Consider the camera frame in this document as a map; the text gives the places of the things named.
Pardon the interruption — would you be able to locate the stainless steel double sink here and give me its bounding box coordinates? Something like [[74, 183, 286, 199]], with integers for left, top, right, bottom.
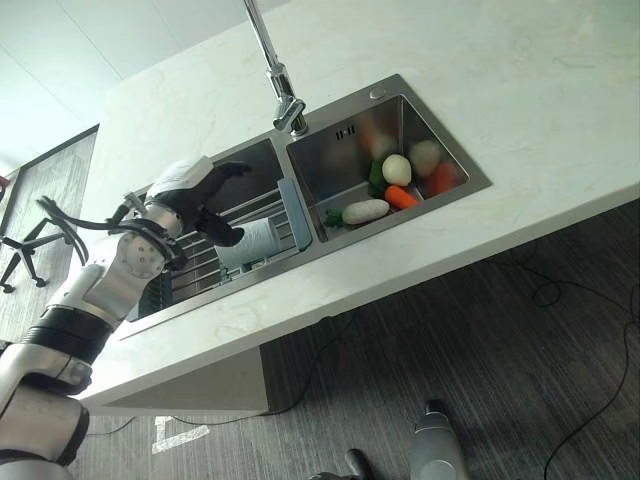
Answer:
[[127, 73, 494, 324]]

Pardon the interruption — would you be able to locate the black office chair base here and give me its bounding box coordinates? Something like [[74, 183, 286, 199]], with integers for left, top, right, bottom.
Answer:
[[0, 197, 89, 295]]

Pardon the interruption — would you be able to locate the steel sink drain rack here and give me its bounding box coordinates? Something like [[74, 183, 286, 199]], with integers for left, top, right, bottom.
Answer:
[[142, 179, 314, 307]]

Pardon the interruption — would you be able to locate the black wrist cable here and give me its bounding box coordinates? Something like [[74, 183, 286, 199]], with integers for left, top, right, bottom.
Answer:
[[36, 194, 132, 267]]

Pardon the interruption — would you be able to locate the long white radish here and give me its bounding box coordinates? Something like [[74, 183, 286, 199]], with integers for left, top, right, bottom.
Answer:
[[324, 198, 391, 229]]

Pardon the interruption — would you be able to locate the round white radish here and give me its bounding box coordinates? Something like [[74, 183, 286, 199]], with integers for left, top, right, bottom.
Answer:
[[368, 153, 414, 198]]

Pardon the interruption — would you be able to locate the chrome kitchen faucet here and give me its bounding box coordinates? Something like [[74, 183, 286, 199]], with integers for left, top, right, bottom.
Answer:
[[242, 0, 308, 137]]

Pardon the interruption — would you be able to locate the white ceramic cup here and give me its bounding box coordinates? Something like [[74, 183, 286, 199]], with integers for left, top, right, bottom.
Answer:
[[214, 219, 277, 270]]

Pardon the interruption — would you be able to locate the black floor cable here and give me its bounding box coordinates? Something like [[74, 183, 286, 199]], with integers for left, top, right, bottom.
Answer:
[[517, 257, 640, 480]]

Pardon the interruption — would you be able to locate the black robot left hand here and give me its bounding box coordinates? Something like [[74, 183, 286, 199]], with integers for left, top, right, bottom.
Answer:
[[147, 155, 253, 248]]

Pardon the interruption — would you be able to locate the orange carrot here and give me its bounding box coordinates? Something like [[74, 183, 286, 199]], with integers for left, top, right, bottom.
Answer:
[[384, 184, 419, 211]]

